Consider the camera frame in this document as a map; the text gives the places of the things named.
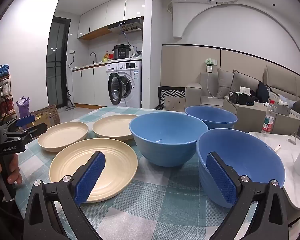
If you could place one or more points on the shoe rack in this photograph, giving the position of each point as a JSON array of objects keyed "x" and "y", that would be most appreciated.
[{"x": 5, "y": 97}]

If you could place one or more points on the green white wall charger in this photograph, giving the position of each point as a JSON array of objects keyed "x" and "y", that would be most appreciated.
[{"x": 210, "y": 66}]

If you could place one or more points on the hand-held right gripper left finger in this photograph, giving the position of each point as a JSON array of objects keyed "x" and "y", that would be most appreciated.
[{"x": 91, "y": 177}]

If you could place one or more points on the blue bowl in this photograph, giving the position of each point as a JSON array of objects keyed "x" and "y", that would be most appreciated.
[
  {"x": 252, "y": 155},
  {"x": 210, "y": 116},
  {"x": 165, "y": 142}
]

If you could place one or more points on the grey sofa cushion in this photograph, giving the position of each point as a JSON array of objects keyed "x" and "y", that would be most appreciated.
[
  {"x": 223, "y": 82},
  {"x": 245, "y": 82}
]

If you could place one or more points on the teal checked tablecloth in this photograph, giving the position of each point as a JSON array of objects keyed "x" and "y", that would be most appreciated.
[{"x": 145, "y": 197}]

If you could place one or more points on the white upper kitchen cabinets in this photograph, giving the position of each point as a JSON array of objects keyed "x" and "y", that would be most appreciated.
[{"x": 100, "y": 15}]

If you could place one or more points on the grey sofa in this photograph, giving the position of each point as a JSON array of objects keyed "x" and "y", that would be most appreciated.
[{"x": 193, "y": 95}]

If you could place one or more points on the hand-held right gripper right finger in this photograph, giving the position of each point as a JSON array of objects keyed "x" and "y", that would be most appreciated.
[{"x": 221, "y": 177}]

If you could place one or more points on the tan cardboard box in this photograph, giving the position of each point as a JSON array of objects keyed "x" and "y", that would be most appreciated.
[{"x": 40, "y": 118}]

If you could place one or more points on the patterned brown cardboard box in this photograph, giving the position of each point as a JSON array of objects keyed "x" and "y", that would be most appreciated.
[{"x": 52, "y": 112}]

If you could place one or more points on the black framed glass door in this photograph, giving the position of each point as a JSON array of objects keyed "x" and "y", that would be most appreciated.
[{"x": 55, "y": 55}]

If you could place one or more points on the cream round plate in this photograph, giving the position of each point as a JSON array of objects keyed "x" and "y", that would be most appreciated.
[
  {"x": 112, "y": 127},
  {"x": 115, "y": 160},
  {"x": 62, "y": 135}
]

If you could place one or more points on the person's left hand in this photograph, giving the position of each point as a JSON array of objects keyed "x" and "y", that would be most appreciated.
[{"x": 13, "y": 170}]

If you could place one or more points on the yellow bottle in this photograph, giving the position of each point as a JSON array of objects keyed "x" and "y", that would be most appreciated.
[{"x": 105, "y": 57}]

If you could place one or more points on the black pressure cooker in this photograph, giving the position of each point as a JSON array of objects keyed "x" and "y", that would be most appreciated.
[{"x": 121, "y": 52}]

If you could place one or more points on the white lower kitchen cabinets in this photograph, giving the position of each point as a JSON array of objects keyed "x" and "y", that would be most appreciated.
[{"x": 90, "y": 85}]

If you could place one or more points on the upright floor mop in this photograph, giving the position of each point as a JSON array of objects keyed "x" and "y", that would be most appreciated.
[{"x": 70, "y": 106}]

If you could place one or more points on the red container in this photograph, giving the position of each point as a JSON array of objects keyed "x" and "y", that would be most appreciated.
[{"x": 111, "y": 56}]

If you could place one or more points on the white kitchen cabinets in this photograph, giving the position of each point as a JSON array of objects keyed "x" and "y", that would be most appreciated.
[
  {"x": 90, "y": 85},
  {"x": 100, "y": 15}
]

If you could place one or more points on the small clear stand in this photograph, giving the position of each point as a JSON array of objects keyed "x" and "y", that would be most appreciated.
[{"x": 292, "y": 140}]

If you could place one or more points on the beige side cabinet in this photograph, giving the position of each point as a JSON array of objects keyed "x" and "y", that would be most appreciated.
[{"x": 247, "y": 112}]

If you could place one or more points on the dark blue garment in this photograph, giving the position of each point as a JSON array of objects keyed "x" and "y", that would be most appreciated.
[{"x": 262, "y": 91}]

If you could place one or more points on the purple bag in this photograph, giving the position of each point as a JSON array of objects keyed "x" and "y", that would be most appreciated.
[{"x": 23, "y": 110}]

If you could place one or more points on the white tissue box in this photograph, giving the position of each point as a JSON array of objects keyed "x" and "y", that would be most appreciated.
[{"x": 245, "y": 90}]

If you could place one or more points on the kitchen faucet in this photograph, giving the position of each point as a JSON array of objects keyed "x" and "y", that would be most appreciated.
[{"x": 95, "y": 59}]

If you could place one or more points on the clear water bottle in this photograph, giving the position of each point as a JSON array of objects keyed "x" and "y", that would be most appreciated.
[{"x": 267, "y": 125}]

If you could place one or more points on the small white stick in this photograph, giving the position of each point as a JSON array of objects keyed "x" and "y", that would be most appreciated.
[{"x": 277, "y": 147}]

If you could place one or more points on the white washing machine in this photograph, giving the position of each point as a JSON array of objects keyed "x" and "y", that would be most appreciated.
[{"x": 130, "y": 80}]

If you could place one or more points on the black white patterned cushion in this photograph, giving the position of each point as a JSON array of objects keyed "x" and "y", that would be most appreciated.
[{"x": 172, "y": 100}]

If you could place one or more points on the black box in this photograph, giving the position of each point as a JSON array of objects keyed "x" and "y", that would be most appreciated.
[{"x": 240, "y": 98}]

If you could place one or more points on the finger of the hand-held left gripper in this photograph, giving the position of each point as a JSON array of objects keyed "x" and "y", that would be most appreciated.
[
  {"x": 36, "y": 129},
  {"x": 26, "y": 120}
]

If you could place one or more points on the range hood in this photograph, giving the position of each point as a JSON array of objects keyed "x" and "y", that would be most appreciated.
[{"x": 127, "y": 26}]

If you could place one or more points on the white marble table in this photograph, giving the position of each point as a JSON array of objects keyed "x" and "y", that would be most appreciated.
[{"x": 270, "y": 142}]

